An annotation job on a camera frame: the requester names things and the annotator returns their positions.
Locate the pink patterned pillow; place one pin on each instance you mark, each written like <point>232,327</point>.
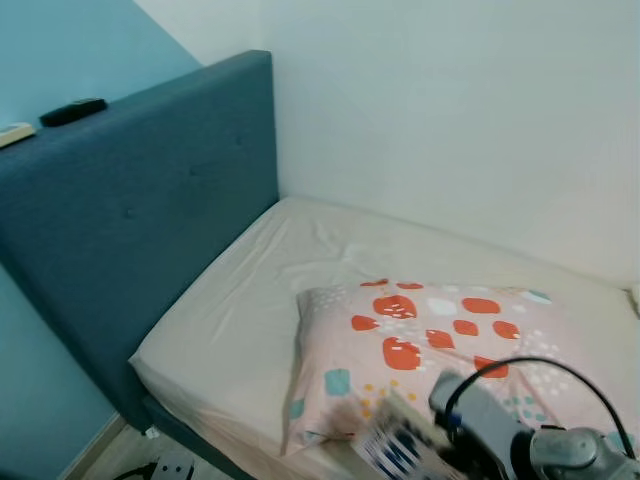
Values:
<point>400,340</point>

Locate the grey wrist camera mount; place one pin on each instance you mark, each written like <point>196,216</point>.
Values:
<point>172,468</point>
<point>480,415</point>

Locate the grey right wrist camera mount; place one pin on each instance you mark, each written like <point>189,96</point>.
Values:
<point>480,415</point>

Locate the mattress with cream sheet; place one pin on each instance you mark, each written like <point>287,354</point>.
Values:
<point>230,330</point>

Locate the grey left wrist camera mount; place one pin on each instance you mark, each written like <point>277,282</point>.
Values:
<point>172,468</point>

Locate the black remote control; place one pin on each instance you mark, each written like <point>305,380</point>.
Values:
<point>72,112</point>

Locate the white paperback book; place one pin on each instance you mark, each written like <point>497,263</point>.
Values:
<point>395,445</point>

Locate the white remote control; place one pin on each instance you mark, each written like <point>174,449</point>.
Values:
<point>15,134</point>

